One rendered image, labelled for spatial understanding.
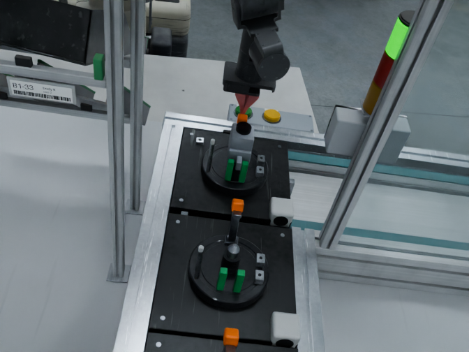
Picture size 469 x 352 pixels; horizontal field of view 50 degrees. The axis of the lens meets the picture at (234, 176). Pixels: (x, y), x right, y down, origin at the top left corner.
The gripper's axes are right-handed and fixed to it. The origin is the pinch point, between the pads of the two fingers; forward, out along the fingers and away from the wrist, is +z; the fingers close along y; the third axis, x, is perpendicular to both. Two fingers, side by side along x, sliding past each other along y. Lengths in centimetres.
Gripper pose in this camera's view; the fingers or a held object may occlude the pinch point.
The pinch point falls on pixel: (242, 110)
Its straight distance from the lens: 105.5
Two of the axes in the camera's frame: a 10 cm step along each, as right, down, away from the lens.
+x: 0.5, -7.1, 7.0
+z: -1.5, 6.9, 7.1
